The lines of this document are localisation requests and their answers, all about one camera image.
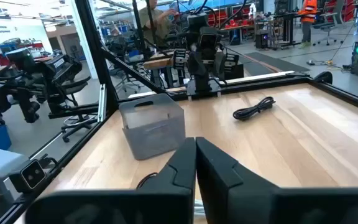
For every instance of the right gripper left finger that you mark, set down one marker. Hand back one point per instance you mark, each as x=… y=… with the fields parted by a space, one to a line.
x=166 y=202

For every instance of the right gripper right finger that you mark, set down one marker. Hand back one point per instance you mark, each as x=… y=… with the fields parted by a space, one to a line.
x=228 y=199

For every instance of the wooden workbench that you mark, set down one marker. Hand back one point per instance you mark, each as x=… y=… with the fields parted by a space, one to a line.
x=157 y=63

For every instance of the white beam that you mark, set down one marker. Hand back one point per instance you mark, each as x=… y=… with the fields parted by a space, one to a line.
x=256 y=77

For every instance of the person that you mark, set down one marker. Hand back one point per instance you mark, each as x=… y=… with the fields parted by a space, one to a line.
x=306 y=31
x=157 y=23

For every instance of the translucent grey plastic bin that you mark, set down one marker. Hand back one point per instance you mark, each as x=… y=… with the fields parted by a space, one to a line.
x=154 y=133

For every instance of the black floor mat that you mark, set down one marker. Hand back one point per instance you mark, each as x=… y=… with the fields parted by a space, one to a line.
x=275 y=62

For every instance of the black desk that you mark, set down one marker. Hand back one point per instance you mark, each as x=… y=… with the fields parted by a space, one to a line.
x=287 y=25

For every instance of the orange safety vest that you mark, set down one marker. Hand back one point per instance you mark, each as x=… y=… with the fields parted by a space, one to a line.
x=309 y=11

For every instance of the black office chair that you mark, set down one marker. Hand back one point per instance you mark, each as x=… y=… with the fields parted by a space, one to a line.
x=78 y=90

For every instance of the grey office chair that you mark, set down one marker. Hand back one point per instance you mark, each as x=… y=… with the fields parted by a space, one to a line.
x=328 y=25

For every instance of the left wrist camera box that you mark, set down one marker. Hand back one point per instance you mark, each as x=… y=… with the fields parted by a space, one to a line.
x=210 y=39

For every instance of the black aluminium table frame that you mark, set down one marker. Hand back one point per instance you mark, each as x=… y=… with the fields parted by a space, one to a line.
x=98 y=56

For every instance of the silver aluminium bracket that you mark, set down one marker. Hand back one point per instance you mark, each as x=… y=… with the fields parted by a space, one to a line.
x=102 y=102

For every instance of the black table-level camera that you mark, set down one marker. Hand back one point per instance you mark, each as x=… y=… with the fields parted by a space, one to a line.
x=31 y=174

